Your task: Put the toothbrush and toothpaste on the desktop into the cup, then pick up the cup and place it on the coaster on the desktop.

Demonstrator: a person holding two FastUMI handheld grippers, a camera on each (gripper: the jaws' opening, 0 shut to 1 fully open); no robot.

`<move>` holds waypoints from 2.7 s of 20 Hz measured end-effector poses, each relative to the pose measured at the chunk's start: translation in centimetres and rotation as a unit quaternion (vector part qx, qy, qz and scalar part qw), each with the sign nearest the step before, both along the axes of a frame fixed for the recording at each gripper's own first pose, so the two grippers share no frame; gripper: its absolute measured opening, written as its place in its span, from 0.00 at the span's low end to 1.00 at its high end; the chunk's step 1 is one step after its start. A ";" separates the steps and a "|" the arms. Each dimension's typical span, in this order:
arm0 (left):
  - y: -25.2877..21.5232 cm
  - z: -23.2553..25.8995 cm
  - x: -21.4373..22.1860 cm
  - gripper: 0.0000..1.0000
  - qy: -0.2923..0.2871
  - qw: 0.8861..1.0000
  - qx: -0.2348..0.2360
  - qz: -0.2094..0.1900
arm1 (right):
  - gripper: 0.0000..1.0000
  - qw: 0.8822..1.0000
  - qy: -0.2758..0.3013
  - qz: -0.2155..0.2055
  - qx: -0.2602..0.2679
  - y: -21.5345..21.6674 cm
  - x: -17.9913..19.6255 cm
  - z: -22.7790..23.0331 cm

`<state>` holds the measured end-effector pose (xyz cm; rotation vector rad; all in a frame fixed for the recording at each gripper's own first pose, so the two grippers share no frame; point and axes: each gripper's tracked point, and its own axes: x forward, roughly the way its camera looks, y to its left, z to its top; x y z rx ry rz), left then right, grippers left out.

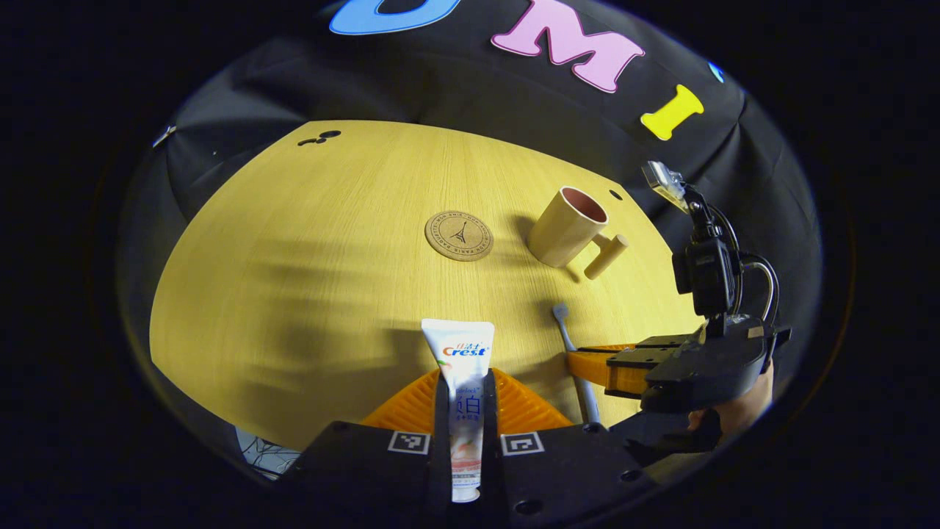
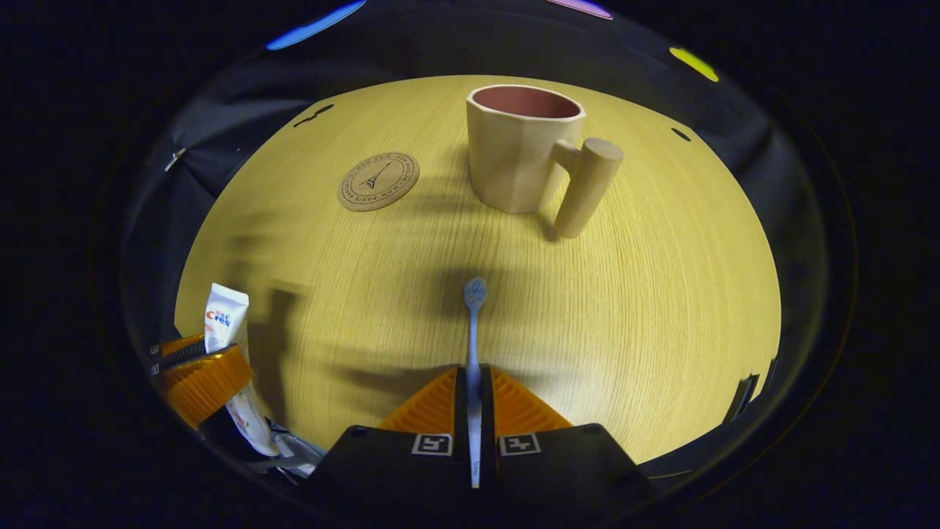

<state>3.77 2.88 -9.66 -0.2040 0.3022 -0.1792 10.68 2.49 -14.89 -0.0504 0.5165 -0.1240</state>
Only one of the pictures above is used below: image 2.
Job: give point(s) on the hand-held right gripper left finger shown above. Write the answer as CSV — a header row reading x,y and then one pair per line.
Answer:
x,y
461,419

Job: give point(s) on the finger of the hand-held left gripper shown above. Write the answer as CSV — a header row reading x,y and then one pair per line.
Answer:
x,y
209,386
183,354

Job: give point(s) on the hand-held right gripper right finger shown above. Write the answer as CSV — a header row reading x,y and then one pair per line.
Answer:
x,y
487,419

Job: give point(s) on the white toothpaste tube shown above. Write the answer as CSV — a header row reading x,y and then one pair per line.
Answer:
x,y
226,316

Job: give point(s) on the light blue toothbrush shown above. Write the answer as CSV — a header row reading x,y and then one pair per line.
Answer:
x,y
474,330

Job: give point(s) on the round brown coaster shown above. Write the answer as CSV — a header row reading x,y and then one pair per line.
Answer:
x,y
378,181

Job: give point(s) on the beige cup with pink inside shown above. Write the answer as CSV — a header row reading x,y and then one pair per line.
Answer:
x,y
507,162

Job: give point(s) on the wooden desktop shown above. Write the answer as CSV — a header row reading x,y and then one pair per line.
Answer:
x,y
624,316

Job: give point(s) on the silver metal clip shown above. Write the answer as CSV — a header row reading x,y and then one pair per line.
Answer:
x,y
175,158

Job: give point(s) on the black backdrop cloth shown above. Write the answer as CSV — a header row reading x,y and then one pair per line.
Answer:
x,y
242,95

